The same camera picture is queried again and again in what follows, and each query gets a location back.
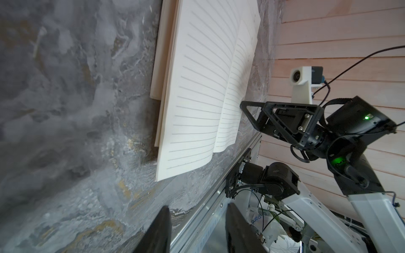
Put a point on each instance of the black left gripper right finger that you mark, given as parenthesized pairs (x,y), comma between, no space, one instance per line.
(239,235)

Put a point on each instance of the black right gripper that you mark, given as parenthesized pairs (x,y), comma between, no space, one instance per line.
(296,124)

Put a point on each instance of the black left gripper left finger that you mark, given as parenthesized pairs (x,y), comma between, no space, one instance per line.
(157,239)

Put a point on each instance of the cream lined notebook with holes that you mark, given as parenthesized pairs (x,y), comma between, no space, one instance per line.
(210,59)

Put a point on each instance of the aluminium frame rail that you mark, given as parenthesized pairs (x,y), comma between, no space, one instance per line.
(203,230)

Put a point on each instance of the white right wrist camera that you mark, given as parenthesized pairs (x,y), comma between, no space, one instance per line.
(303,80)

